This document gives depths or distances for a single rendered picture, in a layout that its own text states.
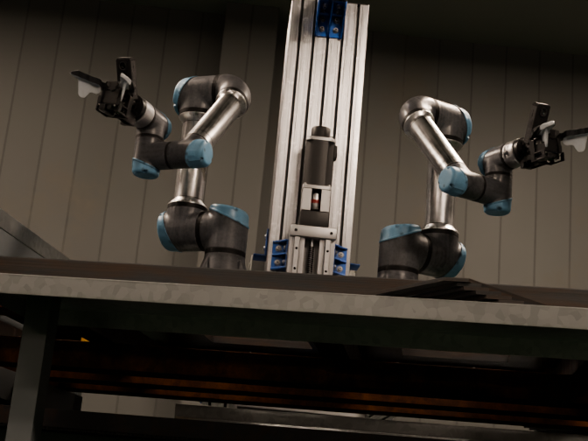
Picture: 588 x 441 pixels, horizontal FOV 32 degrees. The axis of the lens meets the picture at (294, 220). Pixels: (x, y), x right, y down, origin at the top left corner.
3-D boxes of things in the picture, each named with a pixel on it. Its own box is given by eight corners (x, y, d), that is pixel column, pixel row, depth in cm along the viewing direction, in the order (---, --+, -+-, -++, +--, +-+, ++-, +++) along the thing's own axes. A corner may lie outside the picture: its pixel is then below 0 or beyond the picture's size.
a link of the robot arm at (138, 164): (161, 170, 273) (166, 131, 276) (124, 171, 277) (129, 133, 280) (175, 179, 280) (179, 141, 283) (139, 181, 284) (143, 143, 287)
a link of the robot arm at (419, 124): (396, 80, 309) (461, 169, 271) (426, 90, 314) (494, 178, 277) (378, 113, 314) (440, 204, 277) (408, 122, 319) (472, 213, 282)
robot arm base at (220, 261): (195, 289, 298) (199, 255, 301) (247, 294, 299) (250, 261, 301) (194, 277, 284) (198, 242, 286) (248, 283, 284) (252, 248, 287)
